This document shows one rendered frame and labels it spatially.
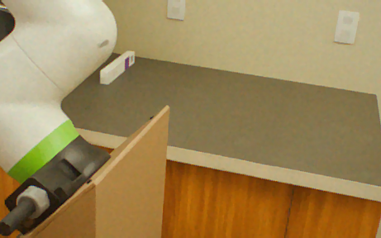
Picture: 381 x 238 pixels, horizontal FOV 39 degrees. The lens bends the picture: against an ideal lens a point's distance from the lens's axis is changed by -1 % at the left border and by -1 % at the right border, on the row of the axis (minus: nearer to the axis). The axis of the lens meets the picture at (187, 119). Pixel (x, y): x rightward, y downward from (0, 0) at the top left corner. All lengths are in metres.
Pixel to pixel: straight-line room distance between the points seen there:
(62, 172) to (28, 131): 0.08
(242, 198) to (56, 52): 0.81
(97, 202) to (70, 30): 0.26
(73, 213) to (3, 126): 0.18
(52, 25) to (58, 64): 0.06
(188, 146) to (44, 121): 0.66
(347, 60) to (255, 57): 0.33
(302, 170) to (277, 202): 0.13
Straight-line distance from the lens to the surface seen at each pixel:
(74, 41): 0.81
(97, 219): 0.72
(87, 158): 0.83
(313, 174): 1.37
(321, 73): 2.04
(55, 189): 0.78
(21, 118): 0.82
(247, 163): 1.38
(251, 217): 1.49
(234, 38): 2.04
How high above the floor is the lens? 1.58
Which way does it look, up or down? 24 degrees down
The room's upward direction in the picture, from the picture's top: 5 degrees clockwise
